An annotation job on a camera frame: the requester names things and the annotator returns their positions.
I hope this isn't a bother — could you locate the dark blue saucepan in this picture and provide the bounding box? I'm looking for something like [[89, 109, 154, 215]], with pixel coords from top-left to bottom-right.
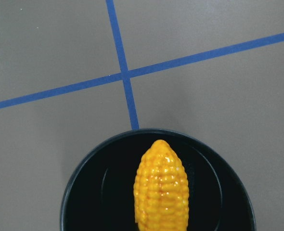
[[60, 128, 256, 231]]

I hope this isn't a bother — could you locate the yellow plastic corn cob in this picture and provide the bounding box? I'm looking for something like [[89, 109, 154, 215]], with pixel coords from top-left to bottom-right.
[[133, 140, 189, 231]]

